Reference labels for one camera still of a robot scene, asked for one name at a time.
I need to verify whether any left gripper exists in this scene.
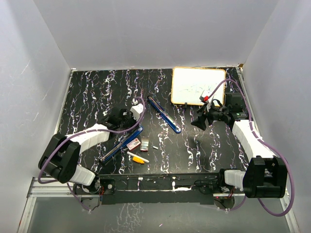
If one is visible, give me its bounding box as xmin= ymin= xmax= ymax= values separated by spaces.
xmin=118 ymin=110 xmax=141 ymax=135

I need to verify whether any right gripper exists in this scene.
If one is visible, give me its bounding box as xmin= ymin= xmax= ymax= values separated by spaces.
xmin=190 ymin=100 xmax=229 ymax=130

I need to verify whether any red white staple box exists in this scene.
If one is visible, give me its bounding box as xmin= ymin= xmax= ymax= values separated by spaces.
xmin=126 ymin=138 xmax=141 ymax=150

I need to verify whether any staple tray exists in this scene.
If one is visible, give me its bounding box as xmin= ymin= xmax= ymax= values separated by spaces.
xmin=140 ymin=137 xmax=149 ymax=152

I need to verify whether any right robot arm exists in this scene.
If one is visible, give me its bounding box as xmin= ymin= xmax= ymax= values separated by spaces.
xmin=191 ymin=90 xmax=288 ymax=198

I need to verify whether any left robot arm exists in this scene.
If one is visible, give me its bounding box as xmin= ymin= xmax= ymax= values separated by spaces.
xmin=38 ymin=104 xmax=144 ymax=194

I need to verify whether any yellow marker cap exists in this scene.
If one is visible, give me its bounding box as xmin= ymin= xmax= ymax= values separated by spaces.
xmin=132 ymin=157 xmax=145 ymax=164

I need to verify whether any white marker pen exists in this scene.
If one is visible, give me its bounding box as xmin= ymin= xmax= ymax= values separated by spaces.
xmin=127 ymin=151 xmax=149 ymax=163

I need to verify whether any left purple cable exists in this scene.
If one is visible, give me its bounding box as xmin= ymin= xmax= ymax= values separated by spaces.
xmin=37 ymin=96 xmax=146 ymax=213

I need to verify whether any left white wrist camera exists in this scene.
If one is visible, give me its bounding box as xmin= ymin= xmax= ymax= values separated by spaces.
xmin=130 ymin=99 xmax=144 ymax=121

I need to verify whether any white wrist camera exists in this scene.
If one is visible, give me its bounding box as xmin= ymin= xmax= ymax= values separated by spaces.
xmin=130 ymin=99 xmax=144 ymax=121
xmin=199 ymin=94 xmax=214 ymax=111

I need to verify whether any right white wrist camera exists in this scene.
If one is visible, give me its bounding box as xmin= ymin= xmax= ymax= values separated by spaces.
xmin=199 ymin=94 xmax=214 ymax=111

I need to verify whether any small whiteboard orange frame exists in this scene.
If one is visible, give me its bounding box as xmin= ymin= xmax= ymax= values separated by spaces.
xmin=171 ymin=67 xmax=226 ymax=105

